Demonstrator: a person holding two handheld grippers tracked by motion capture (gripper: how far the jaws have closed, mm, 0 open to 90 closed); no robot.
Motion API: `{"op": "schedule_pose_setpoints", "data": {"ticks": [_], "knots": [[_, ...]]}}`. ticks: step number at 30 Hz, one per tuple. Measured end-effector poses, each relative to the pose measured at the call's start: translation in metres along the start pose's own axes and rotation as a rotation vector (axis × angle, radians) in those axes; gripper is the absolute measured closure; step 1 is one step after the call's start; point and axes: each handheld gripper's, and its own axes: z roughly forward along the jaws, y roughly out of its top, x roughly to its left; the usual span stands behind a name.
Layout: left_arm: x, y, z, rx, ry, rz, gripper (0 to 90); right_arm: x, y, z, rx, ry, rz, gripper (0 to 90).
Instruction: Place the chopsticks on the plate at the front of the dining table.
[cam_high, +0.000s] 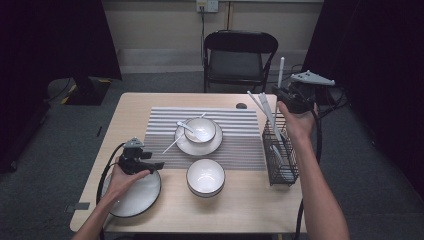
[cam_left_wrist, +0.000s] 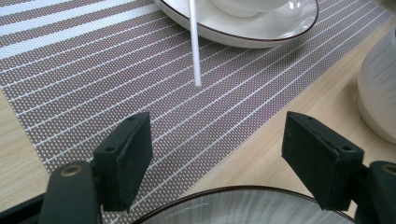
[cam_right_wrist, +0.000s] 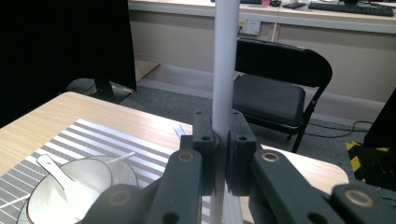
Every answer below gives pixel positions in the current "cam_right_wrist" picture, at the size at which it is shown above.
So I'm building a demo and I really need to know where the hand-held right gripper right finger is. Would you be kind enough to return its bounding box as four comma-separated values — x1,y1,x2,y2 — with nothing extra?
225,108,262,197

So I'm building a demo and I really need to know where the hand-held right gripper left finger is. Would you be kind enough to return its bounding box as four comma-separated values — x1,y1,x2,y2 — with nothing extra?
179,106,220,196

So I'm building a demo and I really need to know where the white plate with black rim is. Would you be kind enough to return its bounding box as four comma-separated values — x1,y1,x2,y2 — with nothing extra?
17,154,140,224

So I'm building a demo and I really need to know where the white ceramic spoon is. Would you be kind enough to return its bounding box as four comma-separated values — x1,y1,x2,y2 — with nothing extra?
35,153,99,216

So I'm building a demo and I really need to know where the white bowl with black rim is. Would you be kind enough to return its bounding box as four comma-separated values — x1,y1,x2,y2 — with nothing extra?
26,158,114,224

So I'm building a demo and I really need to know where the black folding chair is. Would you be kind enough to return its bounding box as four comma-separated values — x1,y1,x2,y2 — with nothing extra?
232,37,333,154

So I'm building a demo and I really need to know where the grey white striped placemat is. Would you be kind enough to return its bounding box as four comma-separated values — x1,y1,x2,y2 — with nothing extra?
0,118,217,224

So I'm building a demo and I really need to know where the beige room desk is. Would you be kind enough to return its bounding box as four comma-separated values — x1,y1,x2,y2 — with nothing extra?
127,0,396,35

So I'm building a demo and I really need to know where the black curtain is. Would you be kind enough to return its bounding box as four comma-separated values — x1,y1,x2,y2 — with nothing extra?
0,0,138,129
362,87,396,149

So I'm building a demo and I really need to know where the black flat desk device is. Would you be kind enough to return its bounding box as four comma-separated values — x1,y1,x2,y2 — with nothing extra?
281,1,308,10

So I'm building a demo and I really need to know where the black keyboard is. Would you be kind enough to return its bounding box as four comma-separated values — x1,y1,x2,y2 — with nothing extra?
307,1,396,18

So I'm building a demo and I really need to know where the black floor cable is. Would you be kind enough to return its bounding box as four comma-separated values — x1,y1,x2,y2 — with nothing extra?
305,119,375,140

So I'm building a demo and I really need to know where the white wall socket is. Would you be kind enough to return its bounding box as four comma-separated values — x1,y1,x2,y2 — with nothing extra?
238,19,262,36

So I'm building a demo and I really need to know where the beige wall conduit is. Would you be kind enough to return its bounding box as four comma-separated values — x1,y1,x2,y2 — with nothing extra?
271,21,280,43

